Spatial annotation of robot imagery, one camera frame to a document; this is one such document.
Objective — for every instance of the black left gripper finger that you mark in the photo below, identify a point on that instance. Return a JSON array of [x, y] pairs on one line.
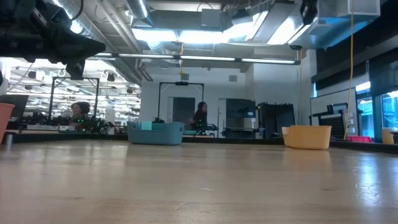
[[85, 48]]

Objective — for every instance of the orange plastic bin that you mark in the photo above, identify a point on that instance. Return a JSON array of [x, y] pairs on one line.
[[5, 121]]

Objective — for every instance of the large teal block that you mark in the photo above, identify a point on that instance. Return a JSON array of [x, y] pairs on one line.
[[146, 125]]

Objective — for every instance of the black background robot arm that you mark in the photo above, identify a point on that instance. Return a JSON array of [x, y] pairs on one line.
[[212, 127]]

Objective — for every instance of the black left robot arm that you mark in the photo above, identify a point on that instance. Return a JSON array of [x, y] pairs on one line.
[[12, 28]]

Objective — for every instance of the person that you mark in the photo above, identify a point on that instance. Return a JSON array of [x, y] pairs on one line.
[[200, 116], [80, 109]]

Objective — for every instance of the black computer monitor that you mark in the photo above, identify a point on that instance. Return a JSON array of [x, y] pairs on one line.
[[20, 104], [241, 108]]

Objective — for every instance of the whiteboard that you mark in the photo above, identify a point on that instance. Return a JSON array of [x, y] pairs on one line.
[[323, 101]]

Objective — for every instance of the grey ceiling box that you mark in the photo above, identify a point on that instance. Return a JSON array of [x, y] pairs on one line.
[[211, 18]]

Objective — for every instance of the teal plastic bin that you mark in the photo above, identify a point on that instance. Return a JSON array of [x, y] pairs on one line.
[[155, 137]]

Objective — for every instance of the long ceiling light bar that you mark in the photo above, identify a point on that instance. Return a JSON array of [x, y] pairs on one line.
[[205, 58]]

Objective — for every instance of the grey door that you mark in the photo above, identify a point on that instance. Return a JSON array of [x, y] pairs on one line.
[[183, 112]]

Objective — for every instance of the black pegboard rack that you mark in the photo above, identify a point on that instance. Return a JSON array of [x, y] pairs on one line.
[[337, 124]]

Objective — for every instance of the yellow plastic bin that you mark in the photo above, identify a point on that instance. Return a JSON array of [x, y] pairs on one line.
[[308, 137]]

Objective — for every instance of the pink bin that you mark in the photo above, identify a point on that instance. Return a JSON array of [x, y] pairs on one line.
[[359, 139]]

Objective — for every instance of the yellow container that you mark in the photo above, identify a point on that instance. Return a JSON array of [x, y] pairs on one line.
[[387, 137]]

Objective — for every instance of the black frame robot station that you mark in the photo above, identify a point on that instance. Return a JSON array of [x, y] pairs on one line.
[[182, 83], [90, 78]]

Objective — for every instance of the rectangular metal duct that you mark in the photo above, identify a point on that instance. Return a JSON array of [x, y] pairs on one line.
[[335, 31]]

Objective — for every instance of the round silver duct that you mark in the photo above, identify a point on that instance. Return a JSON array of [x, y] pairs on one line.
[[136, 7]]

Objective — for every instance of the grey metal post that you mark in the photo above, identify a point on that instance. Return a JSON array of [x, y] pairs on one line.
[[8, 141]]

